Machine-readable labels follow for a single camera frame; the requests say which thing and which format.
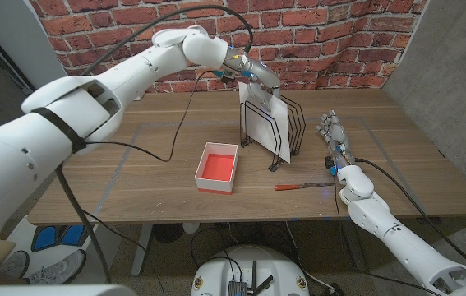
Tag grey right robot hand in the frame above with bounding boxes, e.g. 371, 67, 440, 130
316, 109, 357, 173

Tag grey sneaker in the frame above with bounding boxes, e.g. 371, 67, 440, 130
26, 249, 88, 285
0, 250, 31, 279

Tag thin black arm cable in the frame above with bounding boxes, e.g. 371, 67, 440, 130
83, 69, 218, 164
331, 174, 443, 296

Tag white robot torso base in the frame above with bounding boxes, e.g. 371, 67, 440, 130
190, 245, 311, 296

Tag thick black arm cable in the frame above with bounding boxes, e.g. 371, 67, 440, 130
54, 4, 255, 284
355, 158, 466, 271

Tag white paper file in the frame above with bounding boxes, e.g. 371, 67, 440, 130
238, 81, 292, 164

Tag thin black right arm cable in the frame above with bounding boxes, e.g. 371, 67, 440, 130
331, 174, 443, 296

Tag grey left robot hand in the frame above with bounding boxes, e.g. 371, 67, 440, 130
224, 51, 282, 114

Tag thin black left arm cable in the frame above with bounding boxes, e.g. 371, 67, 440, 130
83, 69, 218, 164

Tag black wire file holder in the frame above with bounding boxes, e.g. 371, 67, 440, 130
239, 90, 307, 173

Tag white tray with red inside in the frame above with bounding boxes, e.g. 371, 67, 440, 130
194, 141, 239, 196

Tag white table leg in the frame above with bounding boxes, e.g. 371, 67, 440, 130
131, 224, 155, 277

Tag white floor mat blue shapes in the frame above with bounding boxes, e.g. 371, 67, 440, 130
6, 215, 123, 284

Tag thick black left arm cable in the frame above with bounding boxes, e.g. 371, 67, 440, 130
54, 4, 255, 284

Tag black module with antennas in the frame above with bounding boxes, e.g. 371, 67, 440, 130
227, 259, 275, 296

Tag tan cardboard box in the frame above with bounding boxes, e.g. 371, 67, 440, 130
0, 239, 16, 271

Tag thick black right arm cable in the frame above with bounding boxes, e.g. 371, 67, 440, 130
355, 158, 466, 271

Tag red brick printed backdrop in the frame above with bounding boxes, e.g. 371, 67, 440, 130
29, 0, 429, 118

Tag knife with red handle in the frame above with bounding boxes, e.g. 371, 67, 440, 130
274, 182, 335, 192

